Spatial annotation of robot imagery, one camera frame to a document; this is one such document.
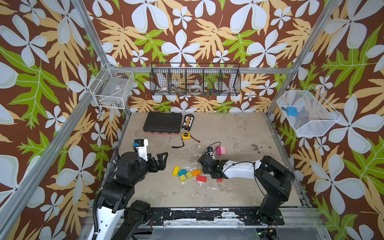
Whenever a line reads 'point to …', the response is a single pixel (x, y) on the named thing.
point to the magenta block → (218, 150)
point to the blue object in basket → (292, 111)
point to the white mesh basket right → (315, 116)
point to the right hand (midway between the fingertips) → (206, 164)
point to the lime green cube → (189, 175)
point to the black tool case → (163, 123)
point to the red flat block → (201, 178)
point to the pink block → (223, 150)
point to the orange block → (196, 172)
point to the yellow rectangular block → (176, 171)
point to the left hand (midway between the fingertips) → (159, 152)
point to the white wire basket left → (112, 87)
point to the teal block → (182, 172)
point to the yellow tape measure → (186, 136)
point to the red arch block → (219, 180)
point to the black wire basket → (195, 79)
